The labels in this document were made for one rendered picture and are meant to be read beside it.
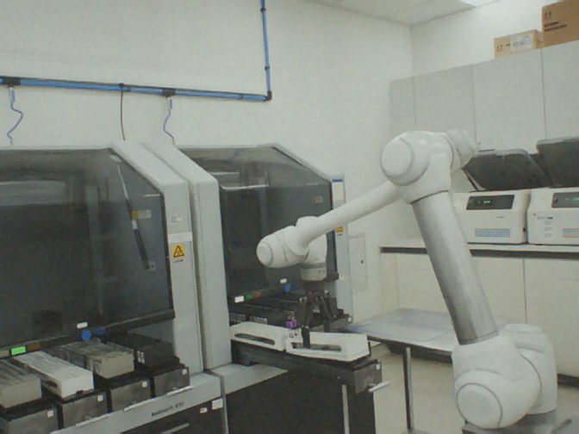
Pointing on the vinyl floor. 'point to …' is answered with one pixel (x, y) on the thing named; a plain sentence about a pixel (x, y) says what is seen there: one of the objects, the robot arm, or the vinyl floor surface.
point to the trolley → (395, 319)
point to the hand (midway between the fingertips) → (317, 337)
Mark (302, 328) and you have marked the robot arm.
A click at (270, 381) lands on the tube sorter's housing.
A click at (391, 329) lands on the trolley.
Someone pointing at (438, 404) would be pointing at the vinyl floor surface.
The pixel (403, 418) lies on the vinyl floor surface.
